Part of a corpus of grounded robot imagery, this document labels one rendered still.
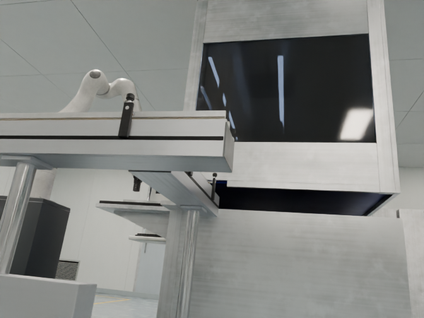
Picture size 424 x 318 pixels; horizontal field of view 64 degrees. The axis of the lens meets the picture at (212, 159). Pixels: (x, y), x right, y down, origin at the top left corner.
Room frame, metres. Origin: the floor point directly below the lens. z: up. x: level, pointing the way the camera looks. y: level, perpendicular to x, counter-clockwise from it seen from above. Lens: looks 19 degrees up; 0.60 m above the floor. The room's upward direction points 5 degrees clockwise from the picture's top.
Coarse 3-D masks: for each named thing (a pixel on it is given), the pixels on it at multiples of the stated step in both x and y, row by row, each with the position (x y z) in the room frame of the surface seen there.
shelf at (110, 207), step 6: (96, 204) 1.70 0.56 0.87; (102, 204) 1.69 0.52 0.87; (108, 204) 1.69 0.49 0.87; (114, 204) 1.68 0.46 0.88; (120, 204) 1.67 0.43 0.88; (126, 204) 1.67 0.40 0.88; (108, 210) 1.78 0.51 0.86; (114, 210) 1.76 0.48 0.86; (120, 210) 1.74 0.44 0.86; (126, 210) 1.72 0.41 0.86; (132, 210) 1.70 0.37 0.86; (138, 210) 1.69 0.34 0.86; (144, 210) 1.67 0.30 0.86; (150, 210) 1.65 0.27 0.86; (156, 210) 1.63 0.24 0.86; (162, 210) 1.62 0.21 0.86; (168, 210) 1.61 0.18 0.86
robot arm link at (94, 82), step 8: (88, 72) 1.64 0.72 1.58; (96, 72) 1.63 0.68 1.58; (88, 80) 1.64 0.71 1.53; (96, 80) 1.64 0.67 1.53; (104, 80) 1.67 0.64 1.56; (80, 88) 1.68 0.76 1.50; (88, 88) 1.66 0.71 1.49; (96, 88) 1.66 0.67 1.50; (104, 88) 1.73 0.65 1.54; (80, 96) 1.68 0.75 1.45; (88, 96) 1.69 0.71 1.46; (72, 104) 1.68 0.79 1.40; (80, 104) 1.69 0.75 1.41; (88, 104) 1.71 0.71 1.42
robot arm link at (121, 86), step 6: (120, 78) 1.72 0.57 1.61; (114, 84) 1.73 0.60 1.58; (120, 84) 1.71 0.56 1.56; (126, 84) 1.70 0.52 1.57; (132, 84) 1.72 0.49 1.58; (108, 90) 1.77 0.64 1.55; (114, 90) 1.74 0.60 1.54; (120, 90) 1.72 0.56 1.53; (126, 90) 1.70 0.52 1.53; (132, 90) 1.71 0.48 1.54; (102, 96) 1.79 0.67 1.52; (108, 96) 1.79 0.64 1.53; (114, 96) 1.78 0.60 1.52
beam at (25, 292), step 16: (0, 288) 0.84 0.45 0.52; (16, 288) 0.83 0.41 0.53; (32, 288) 0.82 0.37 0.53; (48, 288) 0.81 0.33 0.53; (64, 288) 0.80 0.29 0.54; (80, 288) 0.80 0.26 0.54; (96, 288) 0.87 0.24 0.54; (0, 304) 0.84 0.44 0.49; (16, 304) 0.83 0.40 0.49; (32, 304) 0.82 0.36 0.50; (48, 304) 0.81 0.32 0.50; (64, 304) 0.80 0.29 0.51; (80, 304) 0.82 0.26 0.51
